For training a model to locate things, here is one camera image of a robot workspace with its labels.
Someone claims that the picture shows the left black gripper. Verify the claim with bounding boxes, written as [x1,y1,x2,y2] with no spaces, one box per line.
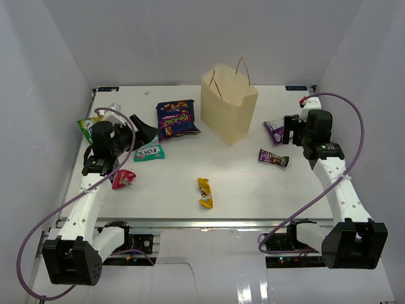
[111,115,158,156]

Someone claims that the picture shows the purple white snack packet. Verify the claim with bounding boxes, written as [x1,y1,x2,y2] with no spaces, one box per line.
[263,118,284,145]

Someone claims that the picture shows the green Fox's mint candy bag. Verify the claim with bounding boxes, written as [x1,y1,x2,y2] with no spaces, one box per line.
[134,136,165,162]

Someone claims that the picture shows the dark blue cracker snack bag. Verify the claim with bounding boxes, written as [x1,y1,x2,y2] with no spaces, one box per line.
[156,99,201,142]

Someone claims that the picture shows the purple M&M's chocolate packet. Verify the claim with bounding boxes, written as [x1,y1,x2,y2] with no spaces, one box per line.
[258,149,289,168]

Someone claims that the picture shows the red small snack packet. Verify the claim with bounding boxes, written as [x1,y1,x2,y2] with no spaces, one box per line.
[112,169,136,190]

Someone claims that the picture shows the green yellow snack bag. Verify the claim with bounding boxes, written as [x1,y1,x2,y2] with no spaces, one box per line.
[77,116,104,144]

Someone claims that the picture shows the beige paper bag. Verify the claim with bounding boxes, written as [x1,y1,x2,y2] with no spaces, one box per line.
[201,58,259,146]

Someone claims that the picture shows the yellow candy wrapper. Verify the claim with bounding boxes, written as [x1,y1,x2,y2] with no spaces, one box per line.
[197,178,213,209]

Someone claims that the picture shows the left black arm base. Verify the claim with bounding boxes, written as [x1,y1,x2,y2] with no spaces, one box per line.
[103,233,156,266]

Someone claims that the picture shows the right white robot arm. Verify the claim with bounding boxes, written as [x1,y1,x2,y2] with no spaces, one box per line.
[284,110,388,269]

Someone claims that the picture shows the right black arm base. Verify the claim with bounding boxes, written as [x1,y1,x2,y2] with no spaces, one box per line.
[262,232,325,269]

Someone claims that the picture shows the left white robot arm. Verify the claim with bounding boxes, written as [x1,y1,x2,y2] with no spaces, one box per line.
[42,115,158,286]

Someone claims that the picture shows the right blue table label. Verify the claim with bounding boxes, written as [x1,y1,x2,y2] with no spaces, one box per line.
[285,85,308,91]

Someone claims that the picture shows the blue table label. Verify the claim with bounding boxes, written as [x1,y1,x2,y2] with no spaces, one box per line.
[97,86,120,92]
[285,85,308,91]

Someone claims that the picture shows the left blue table label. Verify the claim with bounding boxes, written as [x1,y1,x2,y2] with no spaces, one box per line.
[97,86,120,92]

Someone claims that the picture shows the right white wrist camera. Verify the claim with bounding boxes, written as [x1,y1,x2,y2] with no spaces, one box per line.
[299,97,321,122]

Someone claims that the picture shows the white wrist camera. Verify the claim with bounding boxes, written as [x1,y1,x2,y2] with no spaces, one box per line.
[299,97,321,122]
[99,103,128,126]

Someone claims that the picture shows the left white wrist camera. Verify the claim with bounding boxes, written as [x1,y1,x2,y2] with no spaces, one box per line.
[99,103,128,126]

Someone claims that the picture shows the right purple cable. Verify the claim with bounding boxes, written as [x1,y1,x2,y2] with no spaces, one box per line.
[258,92,365,254]

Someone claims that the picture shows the aluminium front rail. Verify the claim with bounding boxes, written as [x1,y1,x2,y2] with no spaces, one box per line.
[35,217,336,263]

